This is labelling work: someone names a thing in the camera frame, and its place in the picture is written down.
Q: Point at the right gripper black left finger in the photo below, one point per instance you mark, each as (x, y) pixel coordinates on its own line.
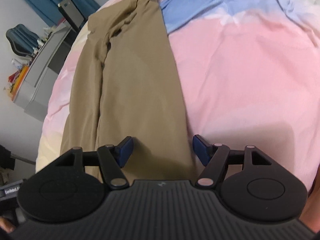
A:
(111, 159)

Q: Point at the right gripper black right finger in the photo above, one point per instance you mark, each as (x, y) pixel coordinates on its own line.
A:
(216, 159)

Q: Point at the tan t-shirt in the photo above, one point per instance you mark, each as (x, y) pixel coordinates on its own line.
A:
(126, 84)

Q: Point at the white dressing table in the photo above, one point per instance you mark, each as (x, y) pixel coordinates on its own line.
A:
(35, 88)

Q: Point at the pastel tie-dye bed duvet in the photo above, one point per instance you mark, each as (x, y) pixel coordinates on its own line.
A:
(249, 74)

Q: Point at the orange tray with clutter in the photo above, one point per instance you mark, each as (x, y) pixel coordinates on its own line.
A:
(14, 81)

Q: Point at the cosmetic bottles on dresser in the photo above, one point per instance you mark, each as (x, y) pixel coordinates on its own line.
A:
(42, 38)

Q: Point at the black chair with white seat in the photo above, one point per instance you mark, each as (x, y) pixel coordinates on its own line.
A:
(72, 15)

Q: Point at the wavy frame vanity mirror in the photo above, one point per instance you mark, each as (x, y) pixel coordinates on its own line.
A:
(21, 40)

